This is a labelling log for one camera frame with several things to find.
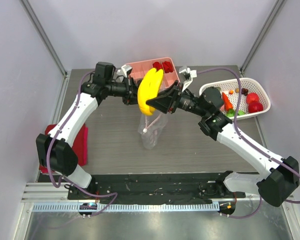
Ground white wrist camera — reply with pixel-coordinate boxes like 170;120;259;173
116;64;133;79
178;66;197;92

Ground white slotted cable duct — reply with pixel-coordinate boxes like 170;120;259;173
32;201;220;213

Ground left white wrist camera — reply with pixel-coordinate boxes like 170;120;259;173
116;64;133;79

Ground pink divided storage box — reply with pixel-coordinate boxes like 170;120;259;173
124;56;181;95

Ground white perforated plastic basket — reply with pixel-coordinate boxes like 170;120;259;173
199;77;271;120

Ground yellow toy banana bunch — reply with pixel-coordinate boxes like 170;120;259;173
137;68;164;116

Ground clear zip top bag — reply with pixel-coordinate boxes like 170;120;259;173
137;111;168;150

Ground red toy apple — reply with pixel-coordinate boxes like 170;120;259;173
248;101;264;114

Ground red folded cloth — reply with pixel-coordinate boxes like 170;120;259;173
39;123;89;174

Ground red clips in box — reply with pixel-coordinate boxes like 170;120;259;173
152;61;174;74

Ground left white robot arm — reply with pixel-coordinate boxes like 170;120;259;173
36;62;138;200

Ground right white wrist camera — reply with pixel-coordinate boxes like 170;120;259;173
178;66;197;92

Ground green toy vegetable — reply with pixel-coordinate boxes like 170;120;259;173
226;108;246;118

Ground orange toy carrot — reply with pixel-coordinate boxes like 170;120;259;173
222;92;234;111

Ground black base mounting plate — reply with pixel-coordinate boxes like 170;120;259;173
67;172;246;205

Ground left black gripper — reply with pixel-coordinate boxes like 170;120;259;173
106;75;149;106

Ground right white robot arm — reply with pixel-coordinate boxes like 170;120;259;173
145;81;300;207

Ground dark toy grapes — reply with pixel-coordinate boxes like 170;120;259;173
241;88;249;96

